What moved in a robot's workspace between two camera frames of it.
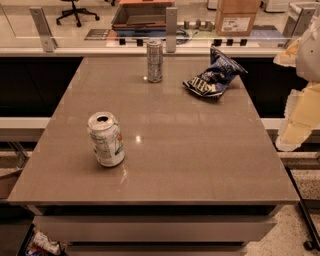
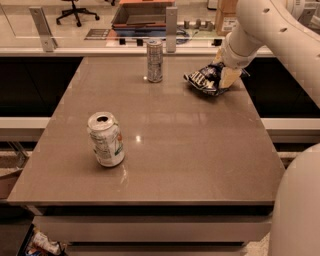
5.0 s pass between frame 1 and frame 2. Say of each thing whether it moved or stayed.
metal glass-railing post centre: stayed
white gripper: moved
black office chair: stayed
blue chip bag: moved
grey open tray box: stayed
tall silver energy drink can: stayed
